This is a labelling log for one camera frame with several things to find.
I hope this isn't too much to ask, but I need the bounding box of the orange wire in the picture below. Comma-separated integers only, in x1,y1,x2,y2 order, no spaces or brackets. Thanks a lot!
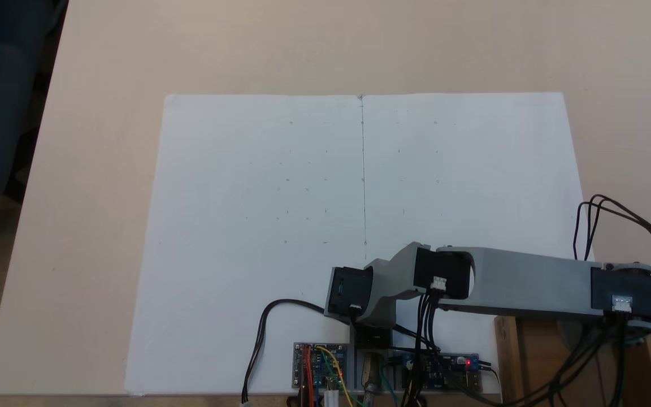
301,345,316,407

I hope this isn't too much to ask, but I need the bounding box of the black cable bundle to board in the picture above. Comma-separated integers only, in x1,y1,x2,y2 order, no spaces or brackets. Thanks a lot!
392,289,452,407

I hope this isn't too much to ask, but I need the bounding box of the blue circuit board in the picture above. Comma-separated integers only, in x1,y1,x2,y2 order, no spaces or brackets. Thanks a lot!
392,352,482,393

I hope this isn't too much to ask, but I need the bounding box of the circuit board with red LED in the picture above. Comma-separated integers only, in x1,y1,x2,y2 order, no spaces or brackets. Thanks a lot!
293,341,350,392

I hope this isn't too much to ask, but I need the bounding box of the green wire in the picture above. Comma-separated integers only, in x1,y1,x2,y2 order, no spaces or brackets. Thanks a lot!
320,353,344,378

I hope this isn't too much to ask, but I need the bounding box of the black gripper motor cable loop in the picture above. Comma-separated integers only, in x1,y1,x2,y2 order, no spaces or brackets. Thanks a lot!
546,327,632,407

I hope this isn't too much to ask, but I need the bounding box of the long black cable white plug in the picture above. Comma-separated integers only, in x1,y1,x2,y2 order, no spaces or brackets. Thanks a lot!
240,299,354,406

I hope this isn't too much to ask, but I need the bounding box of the brown cardboard box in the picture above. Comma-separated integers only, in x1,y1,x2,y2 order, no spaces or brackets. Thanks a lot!
493,314,651,407

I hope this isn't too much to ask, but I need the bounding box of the yellow wire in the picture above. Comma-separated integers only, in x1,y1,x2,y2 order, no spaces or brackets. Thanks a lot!
315,345,361,407

